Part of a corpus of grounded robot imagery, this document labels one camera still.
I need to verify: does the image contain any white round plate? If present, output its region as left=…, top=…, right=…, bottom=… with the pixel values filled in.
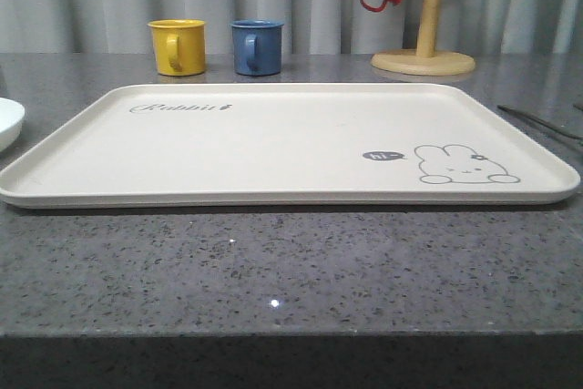
left=0, top=97, right=26, bottom=151

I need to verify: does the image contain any cream rabbit serving tray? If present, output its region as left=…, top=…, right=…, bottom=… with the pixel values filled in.
left=1, top=83, right=580, bottom=209

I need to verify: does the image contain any blue mug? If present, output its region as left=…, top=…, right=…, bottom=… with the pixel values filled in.
left=230, top=20, right=283, bottom=77

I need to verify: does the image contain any yellow mug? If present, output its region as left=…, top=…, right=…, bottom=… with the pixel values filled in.
left=148, top=19, right=206, bottom=77

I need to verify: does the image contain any wooden mug tree stand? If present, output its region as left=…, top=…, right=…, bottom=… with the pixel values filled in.
left=371, top=0, right=476, bottom=76

